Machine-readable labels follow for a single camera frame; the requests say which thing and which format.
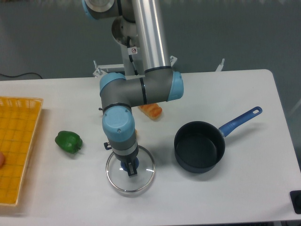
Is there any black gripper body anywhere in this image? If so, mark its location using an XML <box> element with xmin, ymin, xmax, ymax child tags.
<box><xmin>114</xmin><ymin>150</ymin><xmax>139</xmax><ymax>165</ymax></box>

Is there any glass lid blue knob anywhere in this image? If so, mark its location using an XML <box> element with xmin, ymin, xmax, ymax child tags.
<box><xmin>106</xmin><ymin>146</ymin><xmax>156</xmax><ymax>193</ymax></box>

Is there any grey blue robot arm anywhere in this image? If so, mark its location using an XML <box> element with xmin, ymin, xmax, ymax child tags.
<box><xmin>82</xmin><ymin>0</ymin><xmax>184</xmax><ymax>176</ymax></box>

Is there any orange bread loaf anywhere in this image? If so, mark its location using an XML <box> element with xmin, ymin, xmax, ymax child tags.
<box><xmin>138</xmin><ymin>103</ymin><xmax>163</xmax><ymax>120</ymax></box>

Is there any green bell pepper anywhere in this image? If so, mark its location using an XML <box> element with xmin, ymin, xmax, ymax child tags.
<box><xmin>55</xmin><ymin>130</ymin><xmax>83</xmax><ymax>154</ymax></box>

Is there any yellow wicker basket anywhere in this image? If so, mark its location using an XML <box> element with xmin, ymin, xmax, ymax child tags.
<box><xmin>0</xmin><ymin>97</ymin><xmax>43</xmax><ymax>206</ymax></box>

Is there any pink object in basket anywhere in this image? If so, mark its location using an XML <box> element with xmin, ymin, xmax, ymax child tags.
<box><xmin>0</xmin><ymin>152</ymin><xmax>5</xmax><ymax>167</ymax></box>

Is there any black device table corner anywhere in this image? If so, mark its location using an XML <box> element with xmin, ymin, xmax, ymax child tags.
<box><xmin>290</xmin><ymin>190</ymin><xmax>301</xmax><ymax>214</ymax></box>

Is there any dark saucepan blue handle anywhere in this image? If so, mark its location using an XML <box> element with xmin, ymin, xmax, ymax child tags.
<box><xmin>174</xmin><ymin>106</ymin><xmax>262</xmax><ymax>174</ymax></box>

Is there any white bracket right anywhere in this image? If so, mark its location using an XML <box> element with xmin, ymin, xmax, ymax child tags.
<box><xmin>215</xmin><ymin>58</ymin><xmax>225</xmax><ymax>72</ymax></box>

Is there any black cable on floor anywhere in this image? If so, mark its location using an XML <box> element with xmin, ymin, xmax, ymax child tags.
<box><xmin>0</xmin><ymin>72</ymin><xmax>43</xmax><ymax>79</ymax></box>

